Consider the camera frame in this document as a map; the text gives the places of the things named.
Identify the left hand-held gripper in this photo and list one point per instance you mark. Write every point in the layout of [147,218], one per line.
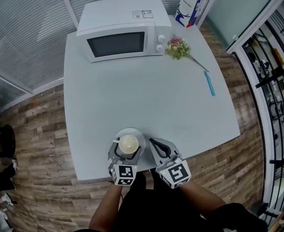
[123,174]

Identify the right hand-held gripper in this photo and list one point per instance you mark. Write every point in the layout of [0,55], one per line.
[175,174]

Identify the white cup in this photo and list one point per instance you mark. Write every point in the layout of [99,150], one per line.
[128,144]

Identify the person's left forearm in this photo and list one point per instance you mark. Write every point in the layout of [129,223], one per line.
[103,207]

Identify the person's right forearm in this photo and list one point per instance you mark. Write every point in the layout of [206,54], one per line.
[200,198]

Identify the person's black clothing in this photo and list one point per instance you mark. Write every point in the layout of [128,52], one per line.
[146,207]

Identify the light blue pen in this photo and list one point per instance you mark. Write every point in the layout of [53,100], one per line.
[210,83]

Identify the dried flower bouquet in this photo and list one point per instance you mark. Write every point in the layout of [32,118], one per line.
[178,47]

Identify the black stool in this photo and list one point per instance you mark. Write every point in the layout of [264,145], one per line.
[2,140]

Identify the black metal railing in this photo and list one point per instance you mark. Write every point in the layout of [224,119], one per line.
[283,182]

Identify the white microwave oven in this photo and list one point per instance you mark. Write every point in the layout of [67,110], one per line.
[122,28]

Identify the white paper bag blue print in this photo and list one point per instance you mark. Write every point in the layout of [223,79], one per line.
[189,11]

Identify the glass door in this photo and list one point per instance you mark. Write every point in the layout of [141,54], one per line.
[241,8]

